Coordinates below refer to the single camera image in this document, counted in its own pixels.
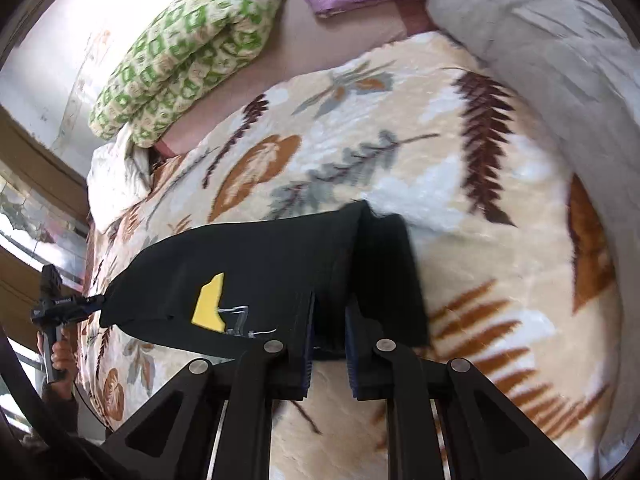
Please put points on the green patterned quilt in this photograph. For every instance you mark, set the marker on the green patterned quilt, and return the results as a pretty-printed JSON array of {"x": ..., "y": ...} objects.
[{"x": 190, "y": 55}]

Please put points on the black pants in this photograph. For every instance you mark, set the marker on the black pants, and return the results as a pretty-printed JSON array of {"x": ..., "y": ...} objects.
[{"x": 280, "y": 260}]

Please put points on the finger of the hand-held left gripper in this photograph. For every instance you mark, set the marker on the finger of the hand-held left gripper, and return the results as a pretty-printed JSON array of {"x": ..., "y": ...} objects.
[{"x": 92, "y": 303}]

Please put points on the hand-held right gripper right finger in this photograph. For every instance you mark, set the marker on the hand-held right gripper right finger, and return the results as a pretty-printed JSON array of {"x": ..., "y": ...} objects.
[{"x": 351, "y": 355}]

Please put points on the person's left forearm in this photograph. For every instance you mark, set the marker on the person's left forearm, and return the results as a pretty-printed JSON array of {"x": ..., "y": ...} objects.
[{"x": 62, "y": 410}]

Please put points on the light grey quilted blanket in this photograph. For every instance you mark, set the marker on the light grey quilted blanket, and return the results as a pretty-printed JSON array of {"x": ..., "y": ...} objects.
[{"x": 550, "y": 60}]

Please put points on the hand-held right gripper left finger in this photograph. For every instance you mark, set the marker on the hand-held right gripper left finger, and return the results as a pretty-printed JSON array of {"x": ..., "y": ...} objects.
[{"x": 308, "y": 345}]

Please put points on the wooden window frame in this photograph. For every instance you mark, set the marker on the wooden window frame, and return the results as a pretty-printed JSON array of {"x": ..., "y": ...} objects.
[{"x": 35, "y": 170}]

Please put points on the pink bed sheet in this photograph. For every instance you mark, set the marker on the pink bed sheet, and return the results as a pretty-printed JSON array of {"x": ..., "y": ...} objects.
[{"x": 310, "y": 45}]

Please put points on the leaf print fleece blanket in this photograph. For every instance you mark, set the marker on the leaf print fleece blanket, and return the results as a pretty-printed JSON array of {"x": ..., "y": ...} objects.
[{"x": 400, "y": 160}]

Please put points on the white cloth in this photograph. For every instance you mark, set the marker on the white cloth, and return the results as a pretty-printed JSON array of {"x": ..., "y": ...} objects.
[{"x": 117, "y": 180}]

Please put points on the person's left hand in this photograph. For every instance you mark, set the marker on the person's left hand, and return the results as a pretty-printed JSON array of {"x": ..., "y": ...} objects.
[{"x": 64, "y": 357}]

